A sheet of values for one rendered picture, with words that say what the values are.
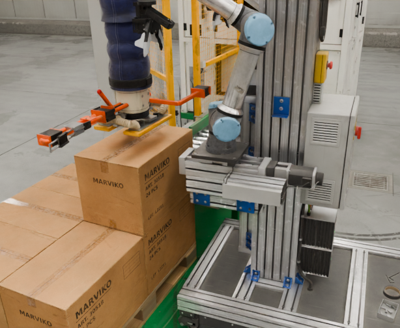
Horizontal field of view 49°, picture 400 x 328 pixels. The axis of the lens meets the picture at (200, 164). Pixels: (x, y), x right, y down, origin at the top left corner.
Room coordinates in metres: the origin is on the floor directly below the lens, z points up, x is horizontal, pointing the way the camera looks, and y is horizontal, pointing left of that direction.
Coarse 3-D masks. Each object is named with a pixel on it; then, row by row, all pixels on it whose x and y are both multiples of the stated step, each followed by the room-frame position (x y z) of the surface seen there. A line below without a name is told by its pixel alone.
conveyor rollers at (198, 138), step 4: (204, 128) 3.65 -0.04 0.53; (200, 132) 3.50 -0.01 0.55; (204, 132) 3.55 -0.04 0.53; (208, 132) 3.54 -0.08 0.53; (196, 136) 3.41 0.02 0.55; (200, 136) 3.47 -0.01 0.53; (204, 136) 3.46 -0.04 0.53; (196, 140) 3.39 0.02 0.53; (200, 140) 3.37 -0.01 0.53; (204, 140) 3.36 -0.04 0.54; (196, 144) 3.29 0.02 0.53; (200, 144) 3.27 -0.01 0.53; (196, 148) 3.19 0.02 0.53
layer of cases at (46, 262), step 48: (48, 192) 2.50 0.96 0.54; (0, 240) 1.97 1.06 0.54; (48, 240) 1.95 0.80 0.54; (96, 240) 1.94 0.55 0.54; (144, 240) 1.97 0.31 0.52; (192, 240) 2.46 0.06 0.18; (0, 288) 1.60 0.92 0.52; (48, 288) 1.57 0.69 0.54; (96, 288) 1.61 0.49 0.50; (144, 288) 1.94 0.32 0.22
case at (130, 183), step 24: (96, 144) 2.28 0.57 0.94; (120, 144) 2.28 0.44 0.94; (144, 144) 2.27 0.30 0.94; (168, 144) 2.26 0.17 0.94; (192, 144) 2.50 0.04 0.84; (96, 168) 2.08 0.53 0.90; (120, 168) 2.01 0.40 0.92; (144, 168) 2.02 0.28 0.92; (168, 168) 2.23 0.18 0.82; (96, 192) 2.09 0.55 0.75; (120, 192) 2.02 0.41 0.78; (144, 192) 2.00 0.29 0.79; (168, 192) 2.21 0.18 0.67; (96, 216) 2.10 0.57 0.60; (120, 216) 2.03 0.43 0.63; (144, 216) 1.98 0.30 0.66
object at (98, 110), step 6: (96, 108) 2.11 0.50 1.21; (102, 108) 2.13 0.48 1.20; (108, 108) 2.11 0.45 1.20; (114, 108) 2.09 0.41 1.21; (96, 114) 2.05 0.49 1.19; (102, 114) 2.04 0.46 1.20; (108, 114) 2.05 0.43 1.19; (114, 114) 2.10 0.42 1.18; (102, 120) 2.04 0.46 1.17; (108, 120) 2.04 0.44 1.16
